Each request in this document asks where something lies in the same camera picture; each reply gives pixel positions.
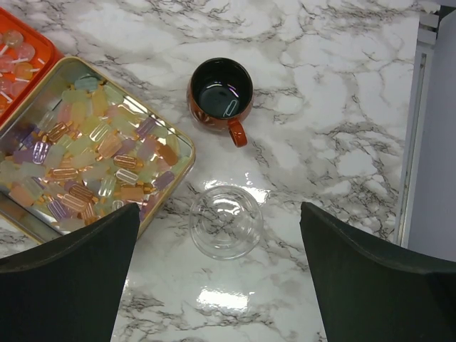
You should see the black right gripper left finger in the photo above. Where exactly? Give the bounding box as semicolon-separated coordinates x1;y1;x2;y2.
1;204;140;341

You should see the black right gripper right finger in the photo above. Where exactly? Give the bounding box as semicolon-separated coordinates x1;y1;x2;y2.
300;202;455;341

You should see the gold popsicle candy tin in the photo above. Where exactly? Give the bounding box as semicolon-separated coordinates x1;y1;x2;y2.
1;57;195;243

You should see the orange lollipop tin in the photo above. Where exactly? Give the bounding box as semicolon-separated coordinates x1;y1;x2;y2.
1;9;63;126

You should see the clear glass jar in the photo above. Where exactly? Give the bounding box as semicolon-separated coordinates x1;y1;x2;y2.
189;185;264;261

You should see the silver paper clip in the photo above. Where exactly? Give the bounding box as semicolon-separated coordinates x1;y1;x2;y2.
222;99;239;118

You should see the orange black mug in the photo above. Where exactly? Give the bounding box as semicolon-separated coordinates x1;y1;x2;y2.
187;57;254;147

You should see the aluminium frame rail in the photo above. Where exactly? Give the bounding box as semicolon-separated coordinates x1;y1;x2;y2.
393;5;440;248

